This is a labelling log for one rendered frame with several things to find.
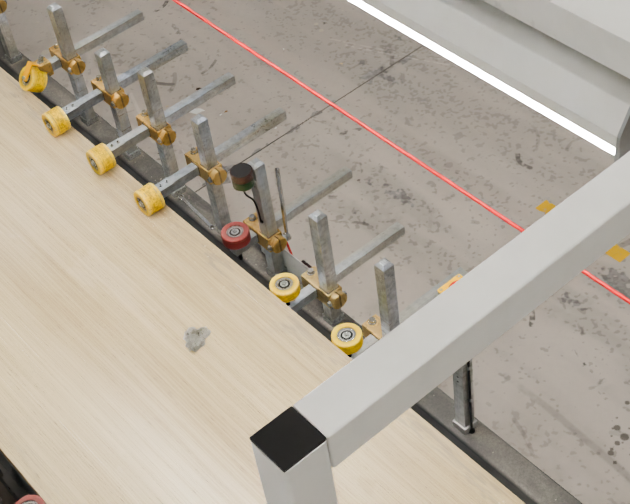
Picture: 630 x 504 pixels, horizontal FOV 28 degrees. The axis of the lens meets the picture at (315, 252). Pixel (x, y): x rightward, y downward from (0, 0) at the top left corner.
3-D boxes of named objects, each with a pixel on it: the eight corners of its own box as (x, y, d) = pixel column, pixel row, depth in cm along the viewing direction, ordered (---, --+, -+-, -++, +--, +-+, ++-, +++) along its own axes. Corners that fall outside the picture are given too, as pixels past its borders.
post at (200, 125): (227, 232, 381) (199, 110, 346) (234, 237, 379) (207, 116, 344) (218, 238, 379) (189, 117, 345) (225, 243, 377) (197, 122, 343)
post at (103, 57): (137, 162, 411) (102, 45, 377) (143, 167, 409) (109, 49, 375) (128, 168, 410) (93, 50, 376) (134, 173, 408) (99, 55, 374)
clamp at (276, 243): (258, 223, 360) (256, 211, 356) (288, 247, 352) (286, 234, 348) (243, 234, 357) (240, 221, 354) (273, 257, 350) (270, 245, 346)
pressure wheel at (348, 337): (335, 350, 327) (330, 321, 319) (365, 348, 327) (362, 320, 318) (334, 374, 322) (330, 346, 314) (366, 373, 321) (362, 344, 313)
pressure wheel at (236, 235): (243, 243, 358) (237, 215, 350) (260, 258, 353) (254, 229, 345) (221, 258, 355) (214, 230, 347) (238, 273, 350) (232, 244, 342)
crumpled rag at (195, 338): (188, 324, 325) (186, 318, 324) (213, 327, 324) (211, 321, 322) (177, 350, 320) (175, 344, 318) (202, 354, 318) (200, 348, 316)
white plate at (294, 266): (263, 250, 369) (258, 226, 362) (320, 296, 354) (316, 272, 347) (261, 251, 369) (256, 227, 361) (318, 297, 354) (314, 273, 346)
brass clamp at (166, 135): (153, 119, 382) (150, 106, 378) (179, 139, 374) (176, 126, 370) (137, 129, 379) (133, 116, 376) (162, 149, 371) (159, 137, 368)
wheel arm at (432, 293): (460, 275, 342) (459, 265, 339) (469, 282, 340) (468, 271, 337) (340, 365, 325) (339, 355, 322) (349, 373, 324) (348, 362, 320)
